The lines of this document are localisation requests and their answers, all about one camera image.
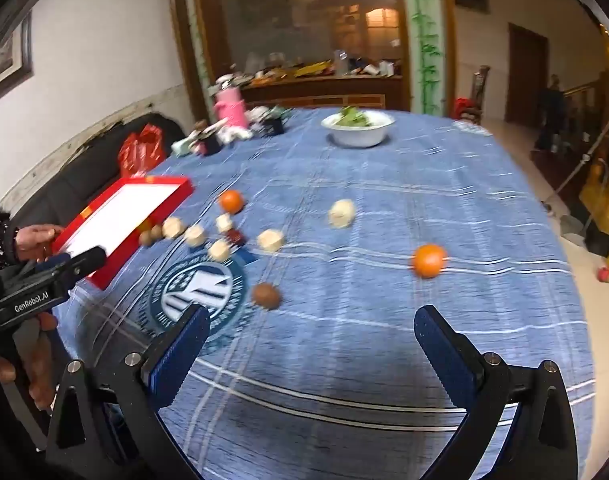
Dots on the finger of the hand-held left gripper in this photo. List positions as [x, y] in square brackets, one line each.
[87, 260]

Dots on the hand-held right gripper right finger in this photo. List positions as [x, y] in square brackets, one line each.
[442, 355]

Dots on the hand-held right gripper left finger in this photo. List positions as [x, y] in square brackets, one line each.
[182, 360]

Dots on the red box with white inside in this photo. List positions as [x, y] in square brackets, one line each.
[119, 215]

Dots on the brown round fruit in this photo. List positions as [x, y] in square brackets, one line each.
[157, 232]
[267, 295]
[145, 237]

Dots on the beige food chunk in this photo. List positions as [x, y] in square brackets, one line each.
[173, 227]
[342, 212]
[195, 235]
[224, 222]
[219, 250]
[270, 240]

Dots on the orange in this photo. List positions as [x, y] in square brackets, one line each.
[428, 261]
[232, 201]

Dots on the red date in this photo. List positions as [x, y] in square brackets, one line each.
[237, 236]

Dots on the person's left hand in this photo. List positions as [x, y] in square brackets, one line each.
[39, 380]

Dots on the black leather sofa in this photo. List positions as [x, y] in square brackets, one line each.
[74, 170]

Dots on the blue plaid tablecloth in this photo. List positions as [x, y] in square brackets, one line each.
[359, 310]

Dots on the red plastic bag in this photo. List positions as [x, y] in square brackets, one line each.
[139, 152]

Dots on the mint green glove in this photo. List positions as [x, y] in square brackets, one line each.
[182, 147]

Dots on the white gloves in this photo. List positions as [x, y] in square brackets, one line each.
[234, 132]

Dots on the pink bottle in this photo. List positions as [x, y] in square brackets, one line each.
[232, 107]

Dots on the small black box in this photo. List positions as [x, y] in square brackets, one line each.
[273, 126]

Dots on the golden wooden furniture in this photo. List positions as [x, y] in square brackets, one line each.
[604, 190]

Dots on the white bowl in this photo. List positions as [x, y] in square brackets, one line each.
[357, 137]

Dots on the red cloth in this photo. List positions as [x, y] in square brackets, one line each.
[465, 107]

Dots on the green vegetables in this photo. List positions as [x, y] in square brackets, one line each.
[352, 117]

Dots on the wooden chair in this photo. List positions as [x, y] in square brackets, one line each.
[480, 85]

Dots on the wooden counter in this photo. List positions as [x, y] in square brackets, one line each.
[324, 97]

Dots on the brown wooden door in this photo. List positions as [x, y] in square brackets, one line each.
[526, 70]

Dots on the framed wall picture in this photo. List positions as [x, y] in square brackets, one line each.
[4, 60]

